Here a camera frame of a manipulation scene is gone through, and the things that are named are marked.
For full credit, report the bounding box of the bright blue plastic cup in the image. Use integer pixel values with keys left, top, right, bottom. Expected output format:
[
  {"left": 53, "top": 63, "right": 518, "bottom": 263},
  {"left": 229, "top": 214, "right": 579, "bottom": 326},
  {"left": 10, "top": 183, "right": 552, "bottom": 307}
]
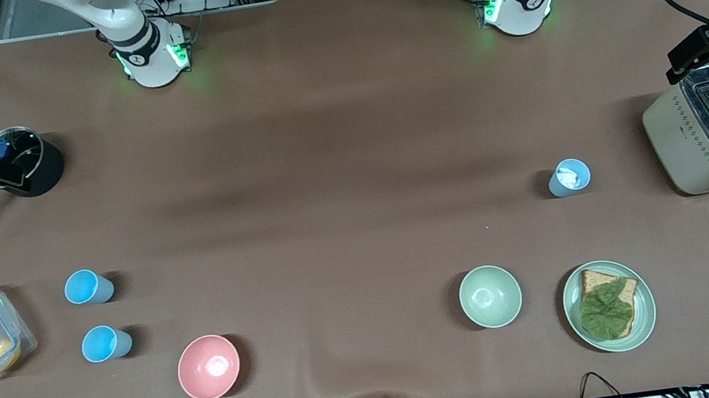
[
  {"left": 79, "top": 322, "right": 135, "bottom": 365},
  {"left": 62, "top": 266, "right": 117, "bottom": 309}
]

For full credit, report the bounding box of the grey-blue plastic cup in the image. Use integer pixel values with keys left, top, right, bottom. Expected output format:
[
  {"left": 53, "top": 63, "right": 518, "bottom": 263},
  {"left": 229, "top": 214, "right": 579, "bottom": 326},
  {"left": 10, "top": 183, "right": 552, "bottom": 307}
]
[{"left": 545, "top": 156, "right": 594, "bottom": 199}]

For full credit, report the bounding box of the white crumpled paper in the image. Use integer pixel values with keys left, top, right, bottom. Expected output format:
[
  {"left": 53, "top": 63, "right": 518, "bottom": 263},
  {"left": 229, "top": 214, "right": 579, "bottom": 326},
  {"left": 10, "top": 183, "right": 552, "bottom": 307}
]
[{"left": 557, "top": 165, "right": 583, "bottom": 191}]

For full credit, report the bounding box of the brown bread slice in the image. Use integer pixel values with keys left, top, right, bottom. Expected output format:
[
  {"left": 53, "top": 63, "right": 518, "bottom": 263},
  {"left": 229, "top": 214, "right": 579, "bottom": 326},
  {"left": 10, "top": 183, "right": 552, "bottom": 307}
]
[{"left": 577, "top": 264, "right": 646, "bottom": 342}]

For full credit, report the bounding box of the pale green plate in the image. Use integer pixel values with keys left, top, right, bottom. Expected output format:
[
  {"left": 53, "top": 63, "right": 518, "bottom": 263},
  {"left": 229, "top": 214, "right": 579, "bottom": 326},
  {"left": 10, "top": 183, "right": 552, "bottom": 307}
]
[{"left": 558, "top": 254, "right": 661, "bottom": 359}]

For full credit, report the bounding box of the green lettuce leaf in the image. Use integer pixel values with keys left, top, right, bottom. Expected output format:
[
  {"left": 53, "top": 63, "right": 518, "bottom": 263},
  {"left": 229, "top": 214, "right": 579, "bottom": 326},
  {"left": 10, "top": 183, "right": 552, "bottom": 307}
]
[{"left": 576, "top": 278, "right": 638, "bottom": 343}]

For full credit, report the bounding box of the pink bowl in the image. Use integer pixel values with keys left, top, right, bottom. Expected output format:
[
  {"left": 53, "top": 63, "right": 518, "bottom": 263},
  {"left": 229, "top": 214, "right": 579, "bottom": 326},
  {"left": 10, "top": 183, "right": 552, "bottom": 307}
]
[{"left": 174, "top": 331, "right": 244, "bottom": 398}]

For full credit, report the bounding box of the pale green bowl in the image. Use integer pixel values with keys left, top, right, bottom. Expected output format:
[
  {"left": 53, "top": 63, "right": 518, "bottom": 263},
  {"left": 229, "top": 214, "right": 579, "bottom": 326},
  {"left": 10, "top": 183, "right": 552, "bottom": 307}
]
[{"left": 456, "top": 262, "right": 526, "bottom": 332}]

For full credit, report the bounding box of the brown table cloth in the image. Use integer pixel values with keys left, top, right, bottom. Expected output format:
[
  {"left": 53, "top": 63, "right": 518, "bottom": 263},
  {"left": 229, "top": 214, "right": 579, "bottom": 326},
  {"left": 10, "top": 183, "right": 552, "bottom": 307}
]
[{"left": 0, "top": 0, "right": 709, "bottom": 398}]

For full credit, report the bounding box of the black looped floor cable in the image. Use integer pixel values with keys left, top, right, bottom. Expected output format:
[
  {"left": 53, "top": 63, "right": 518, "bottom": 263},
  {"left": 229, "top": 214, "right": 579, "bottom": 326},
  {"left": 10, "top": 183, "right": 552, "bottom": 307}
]
[{"left": 576, "top": 367, "right": 629, "bottom": 398}]

